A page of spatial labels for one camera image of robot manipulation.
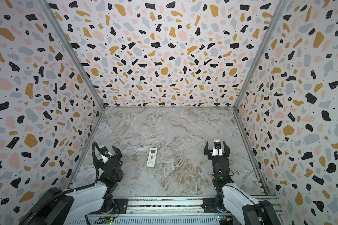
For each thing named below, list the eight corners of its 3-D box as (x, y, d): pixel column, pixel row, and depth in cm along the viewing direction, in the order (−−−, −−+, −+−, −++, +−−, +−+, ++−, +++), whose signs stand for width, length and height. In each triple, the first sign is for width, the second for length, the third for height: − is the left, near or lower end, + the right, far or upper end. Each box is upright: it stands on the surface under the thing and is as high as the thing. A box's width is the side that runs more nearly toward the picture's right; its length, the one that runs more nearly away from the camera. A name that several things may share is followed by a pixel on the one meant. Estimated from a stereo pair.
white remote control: (146, 166, 90) (146, 164, 88) (150, 149, 98) (150, 147, 96) (154, 167, 90) (153, 165, 88) (157, 149, 98) (157, 148, 96)
